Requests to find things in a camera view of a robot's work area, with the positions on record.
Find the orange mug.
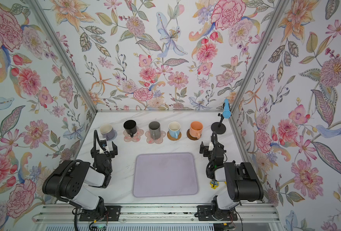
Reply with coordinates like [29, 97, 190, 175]
[189, 121, 203, 140]

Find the grey knitted round coaster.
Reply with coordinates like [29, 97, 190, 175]
[101, 130, 118, 141]

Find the brown wooden coaster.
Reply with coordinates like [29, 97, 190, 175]
[186, 130, 198, 141]

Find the purple mug white inside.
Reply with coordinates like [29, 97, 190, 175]
[99, 124, 114, 133]

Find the pink flower coaster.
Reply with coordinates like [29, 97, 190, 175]
[123, 129, 144, 142]
[145, 131, 166, 144]

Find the black mug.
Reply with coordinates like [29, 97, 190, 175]
[123, 120, 137, 138]

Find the woven rattan coaster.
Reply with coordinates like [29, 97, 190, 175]
[167, 131, 182, 141]

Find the light blue mug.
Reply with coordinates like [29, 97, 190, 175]
[168, 121, 181, 138]

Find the grey mug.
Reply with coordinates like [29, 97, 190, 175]
[148, 121, 161, 140]

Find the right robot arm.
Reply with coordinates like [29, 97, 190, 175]
[195, 142, 264, 222]

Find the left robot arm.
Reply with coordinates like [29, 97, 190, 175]
[42, 140, 120, 221]

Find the blue microphone on stand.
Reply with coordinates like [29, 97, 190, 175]
[211, 99, 232, 135]

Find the yellow blue sticker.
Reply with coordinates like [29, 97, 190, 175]
[210, 181, 219, 189]

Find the lavender tray mat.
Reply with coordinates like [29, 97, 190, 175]
[133, 152, 199, 198]

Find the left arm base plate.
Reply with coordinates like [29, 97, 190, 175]
[79, 206, 121, 222]

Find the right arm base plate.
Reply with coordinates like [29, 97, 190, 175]
[194, 205, 238, 221]

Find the aluminium front rail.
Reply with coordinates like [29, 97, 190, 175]
[32, 203, 280, 224]

